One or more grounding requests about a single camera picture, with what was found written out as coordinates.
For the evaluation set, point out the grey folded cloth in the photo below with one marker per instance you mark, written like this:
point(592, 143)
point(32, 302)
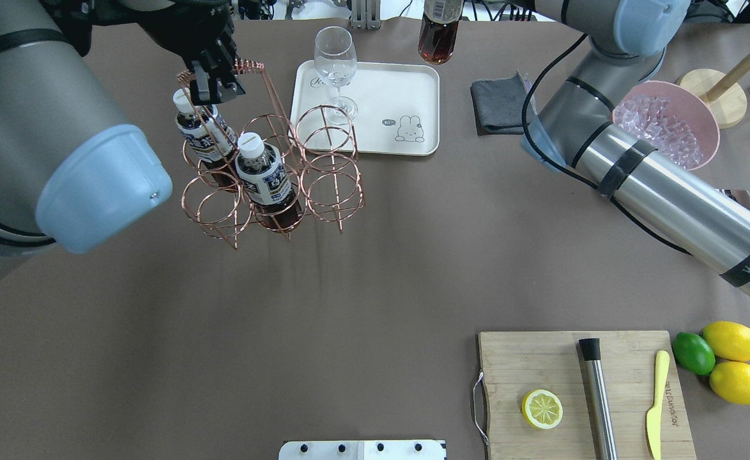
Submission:
point(498, 104)

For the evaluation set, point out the half lemon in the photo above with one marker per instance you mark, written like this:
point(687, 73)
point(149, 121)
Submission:
point(542, 409)

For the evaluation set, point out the whole lemon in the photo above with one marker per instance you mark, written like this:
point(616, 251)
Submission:
point(731, 381)
point(728, 339)

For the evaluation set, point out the wooden cup tree stand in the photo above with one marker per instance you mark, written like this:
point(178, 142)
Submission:
point(720, 91)

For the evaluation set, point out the tea bottle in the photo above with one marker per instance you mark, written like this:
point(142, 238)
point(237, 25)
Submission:
point(440, 23)
point(261, 170)
point(209, 137)

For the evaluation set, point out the pink bowl of ice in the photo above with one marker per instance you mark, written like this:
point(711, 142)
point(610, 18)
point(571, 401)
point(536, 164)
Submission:
point(673, 120)

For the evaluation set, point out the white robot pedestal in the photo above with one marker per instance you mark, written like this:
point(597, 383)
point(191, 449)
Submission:
point(364, 449)

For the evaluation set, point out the whole lemon right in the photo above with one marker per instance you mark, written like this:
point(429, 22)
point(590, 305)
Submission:
point(731, 381)

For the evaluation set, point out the green lime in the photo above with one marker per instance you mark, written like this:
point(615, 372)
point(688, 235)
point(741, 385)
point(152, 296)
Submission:
point(693, 353)

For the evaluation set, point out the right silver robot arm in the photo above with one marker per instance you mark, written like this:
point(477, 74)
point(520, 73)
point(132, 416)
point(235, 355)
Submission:
point(575, 135)

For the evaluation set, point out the wooden cutting board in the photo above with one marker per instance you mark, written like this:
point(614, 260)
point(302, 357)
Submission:
point(515, 363)

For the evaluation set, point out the clear wine glass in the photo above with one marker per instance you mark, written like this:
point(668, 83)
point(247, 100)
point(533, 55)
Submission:
point(336, 63)

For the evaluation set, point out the cream rabbit tray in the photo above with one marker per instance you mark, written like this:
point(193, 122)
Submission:
point(398, 110)

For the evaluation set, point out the metal ice scoop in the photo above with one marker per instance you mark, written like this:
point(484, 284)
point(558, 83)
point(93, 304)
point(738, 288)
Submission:
point(740, 196)

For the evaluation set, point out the tea bottle under handle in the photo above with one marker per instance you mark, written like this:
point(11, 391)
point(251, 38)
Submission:
point(209, 137)

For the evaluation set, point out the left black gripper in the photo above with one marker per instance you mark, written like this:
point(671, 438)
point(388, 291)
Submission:
point(180, 30)

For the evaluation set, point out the yellow plastic knife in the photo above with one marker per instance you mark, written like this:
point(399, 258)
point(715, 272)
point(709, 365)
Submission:
point(653, 417)

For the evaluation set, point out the whole lemon left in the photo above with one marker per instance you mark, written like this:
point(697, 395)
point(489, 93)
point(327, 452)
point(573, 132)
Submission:
point(728, 339)

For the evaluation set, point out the copper wire bottle basket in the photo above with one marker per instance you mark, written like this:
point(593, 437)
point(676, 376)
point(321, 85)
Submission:
point(328, 183)

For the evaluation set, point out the aluminium frame post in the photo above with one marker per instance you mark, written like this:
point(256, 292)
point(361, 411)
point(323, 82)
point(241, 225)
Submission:
point(365, 15)

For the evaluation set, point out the steel muddler black tip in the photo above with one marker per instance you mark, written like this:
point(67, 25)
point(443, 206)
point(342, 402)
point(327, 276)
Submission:
point(599, 404)

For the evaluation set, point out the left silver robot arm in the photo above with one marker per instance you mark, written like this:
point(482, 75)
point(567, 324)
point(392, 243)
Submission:
point(74, 171)

